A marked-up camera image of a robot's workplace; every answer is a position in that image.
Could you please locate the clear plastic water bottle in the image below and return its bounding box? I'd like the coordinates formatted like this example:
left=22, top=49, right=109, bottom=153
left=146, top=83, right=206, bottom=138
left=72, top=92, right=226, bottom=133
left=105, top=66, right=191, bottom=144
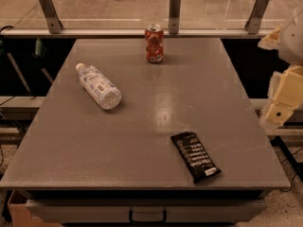
left=76, top=63, right=122, bottom=110

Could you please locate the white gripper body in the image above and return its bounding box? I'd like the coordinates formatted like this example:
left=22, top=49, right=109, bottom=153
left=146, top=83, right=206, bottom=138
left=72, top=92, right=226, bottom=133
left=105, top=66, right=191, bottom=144
left=278, top=6, right=303, bottom=65

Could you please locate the metal bracket post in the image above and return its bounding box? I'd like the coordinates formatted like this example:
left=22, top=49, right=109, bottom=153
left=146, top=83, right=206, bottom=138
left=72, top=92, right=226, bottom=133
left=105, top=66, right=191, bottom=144
left=39, top=0, right=62, bottom=34
left=169, top=0, right=181, bottom=34
left=244, top=0, right=270, bottom=34

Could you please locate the black snack bar wrapper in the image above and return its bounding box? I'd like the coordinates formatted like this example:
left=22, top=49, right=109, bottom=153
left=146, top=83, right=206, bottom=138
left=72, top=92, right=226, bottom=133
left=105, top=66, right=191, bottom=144
left=170, top=131, right=222, bottom=183

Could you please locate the right metal bracket post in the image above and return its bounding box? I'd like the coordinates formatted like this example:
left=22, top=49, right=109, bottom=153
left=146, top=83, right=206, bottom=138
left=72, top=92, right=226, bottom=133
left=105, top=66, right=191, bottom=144
left=244, top=0, right=270, bottom=34

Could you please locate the middle metal bracket post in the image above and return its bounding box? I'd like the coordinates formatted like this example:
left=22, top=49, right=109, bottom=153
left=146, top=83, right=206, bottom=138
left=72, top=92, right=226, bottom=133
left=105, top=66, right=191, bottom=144
left=169, top=0, right=181, bottom=34

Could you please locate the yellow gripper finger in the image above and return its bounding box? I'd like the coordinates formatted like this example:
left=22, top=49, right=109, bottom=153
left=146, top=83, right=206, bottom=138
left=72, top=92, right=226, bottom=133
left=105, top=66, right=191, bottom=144
left=259, top=65, right=303, bottom=130
left=258, top=26, right=282, bottom=50

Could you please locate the cardboard box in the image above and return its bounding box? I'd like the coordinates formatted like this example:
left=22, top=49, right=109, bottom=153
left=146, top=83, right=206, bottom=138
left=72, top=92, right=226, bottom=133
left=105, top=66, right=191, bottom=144
left=8, top=191, right=61, bottom=227

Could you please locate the red soda can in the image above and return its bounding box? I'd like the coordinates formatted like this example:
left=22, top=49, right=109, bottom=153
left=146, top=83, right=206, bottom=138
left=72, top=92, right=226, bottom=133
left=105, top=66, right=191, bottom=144
left=145, top=24, right=164, bottom=63

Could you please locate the horizontal metal rail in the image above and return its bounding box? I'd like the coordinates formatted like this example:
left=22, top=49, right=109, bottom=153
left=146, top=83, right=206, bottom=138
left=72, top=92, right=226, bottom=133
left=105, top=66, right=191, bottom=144
left=1, top=28, right=273, bottom=39

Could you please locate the grey drawer with black handle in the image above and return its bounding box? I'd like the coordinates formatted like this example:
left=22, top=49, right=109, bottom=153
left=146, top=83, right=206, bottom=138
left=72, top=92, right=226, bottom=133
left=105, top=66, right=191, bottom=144
left=26, top=200, right=266, bottom=224

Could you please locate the left metal bracket post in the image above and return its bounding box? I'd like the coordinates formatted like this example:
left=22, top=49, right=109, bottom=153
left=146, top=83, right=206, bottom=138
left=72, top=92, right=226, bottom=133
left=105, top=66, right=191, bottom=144
left=39, top=0, right=62, bottom=34

